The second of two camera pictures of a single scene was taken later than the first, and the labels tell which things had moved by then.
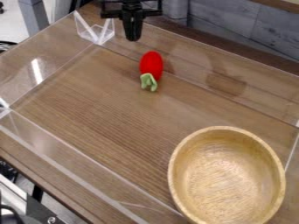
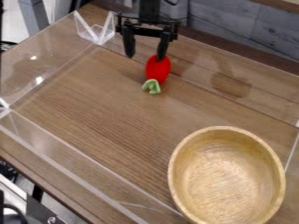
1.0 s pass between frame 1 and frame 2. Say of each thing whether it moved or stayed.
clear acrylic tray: stayed
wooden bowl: stayed
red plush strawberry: moved
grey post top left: stayed
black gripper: moved
